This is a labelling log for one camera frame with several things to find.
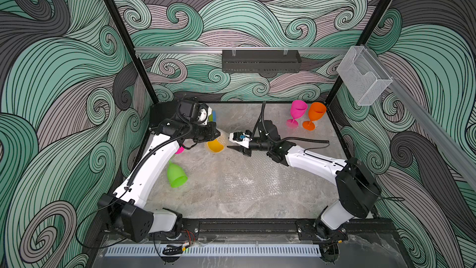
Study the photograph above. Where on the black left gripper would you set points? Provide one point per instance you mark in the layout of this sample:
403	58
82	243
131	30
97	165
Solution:
210	128

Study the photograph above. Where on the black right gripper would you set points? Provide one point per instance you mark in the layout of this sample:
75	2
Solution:
244	151

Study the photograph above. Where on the bubble yellow glass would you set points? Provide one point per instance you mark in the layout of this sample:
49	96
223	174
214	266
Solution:
220	143

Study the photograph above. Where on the pink wine glass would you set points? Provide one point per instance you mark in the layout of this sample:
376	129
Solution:
298	109
180	150

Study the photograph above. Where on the bubble green glass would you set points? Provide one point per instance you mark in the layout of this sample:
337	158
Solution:
176	175

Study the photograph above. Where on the bubble orange glass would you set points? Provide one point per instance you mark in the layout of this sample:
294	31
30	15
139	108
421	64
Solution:
315	113

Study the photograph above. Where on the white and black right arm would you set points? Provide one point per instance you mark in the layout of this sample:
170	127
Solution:
357	188

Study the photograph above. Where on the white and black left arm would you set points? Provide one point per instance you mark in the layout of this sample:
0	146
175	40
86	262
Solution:
123	211

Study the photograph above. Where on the green toy brick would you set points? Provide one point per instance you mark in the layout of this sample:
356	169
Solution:
212	116

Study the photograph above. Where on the black ribbed case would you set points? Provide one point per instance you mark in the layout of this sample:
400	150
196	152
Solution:
160	111

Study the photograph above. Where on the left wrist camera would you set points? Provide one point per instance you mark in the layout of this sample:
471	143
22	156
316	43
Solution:
194	112

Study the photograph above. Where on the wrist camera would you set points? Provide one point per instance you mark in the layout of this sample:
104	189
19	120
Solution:
194	112
264	131

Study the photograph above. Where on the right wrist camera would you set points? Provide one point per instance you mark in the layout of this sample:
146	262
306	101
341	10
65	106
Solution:
264	131

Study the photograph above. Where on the black wall tray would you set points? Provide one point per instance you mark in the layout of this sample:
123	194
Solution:
261	62

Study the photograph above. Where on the white slotted cable duct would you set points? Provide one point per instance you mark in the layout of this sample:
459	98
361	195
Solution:
219	250

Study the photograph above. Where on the aluminium back rail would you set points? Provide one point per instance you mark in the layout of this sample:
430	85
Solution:
218	50

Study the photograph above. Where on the aluminium rail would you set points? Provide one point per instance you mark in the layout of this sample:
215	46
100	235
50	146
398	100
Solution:
218	50
436	103

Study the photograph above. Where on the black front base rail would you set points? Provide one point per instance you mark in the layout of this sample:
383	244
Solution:
305	229

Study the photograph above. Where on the clear acrylic wall bin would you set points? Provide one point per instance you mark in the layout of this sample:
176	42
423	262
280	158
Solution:
364	75

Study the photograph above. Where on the aluminium right rail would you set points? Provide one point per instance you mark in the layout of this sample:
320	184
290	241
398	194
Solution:
436	103

